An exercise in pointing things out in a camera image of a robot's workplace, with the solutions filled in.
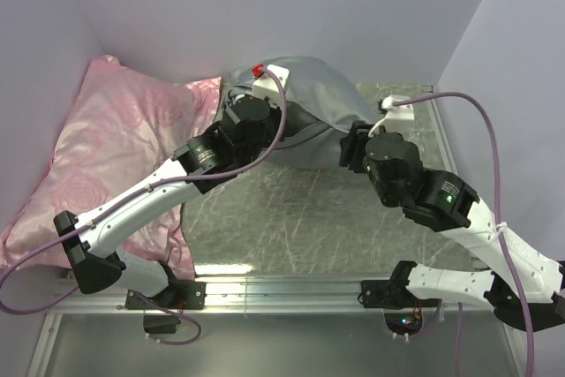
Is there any grey pillowcase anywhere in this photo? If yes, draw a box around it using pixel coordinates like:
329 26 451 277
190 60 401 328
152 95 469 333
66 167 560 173
214 55 376 170

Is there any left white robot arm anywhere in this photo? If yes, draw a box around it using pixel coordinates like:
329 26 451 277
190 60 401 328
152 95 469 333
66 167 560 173
54 95 287 308

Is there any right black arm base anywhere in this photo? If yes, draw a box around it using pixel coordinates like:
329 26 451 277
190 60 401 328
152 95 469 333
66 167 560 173
358 280 424 337

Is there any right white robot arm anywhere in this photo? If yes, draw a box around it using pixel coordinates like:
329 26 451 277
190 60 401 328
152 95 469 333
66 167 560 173
339 121 564 331

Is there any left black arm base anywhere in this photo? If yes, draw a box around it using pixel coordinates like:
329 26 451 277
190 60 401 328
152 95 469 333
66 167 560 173
124 281 207 338

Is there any pink floral pillow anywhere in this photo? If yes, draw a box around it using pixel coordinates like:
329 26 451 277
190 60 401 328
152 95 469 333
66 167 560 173
1 56 221 268

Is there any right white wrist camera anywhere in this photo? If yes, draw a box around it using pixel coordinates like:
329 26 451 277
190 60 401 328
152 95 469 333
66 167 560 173
368 95 415 138

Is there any aluminium side rail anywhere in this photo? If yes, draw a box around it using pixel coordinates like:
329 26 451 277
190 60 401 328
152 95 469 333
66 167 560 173
416 100 459 174

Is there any aluminium mounting rail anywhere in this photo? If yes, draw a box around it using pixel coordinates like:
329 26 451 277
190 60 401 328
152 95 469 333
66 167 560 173
56 274 486 315

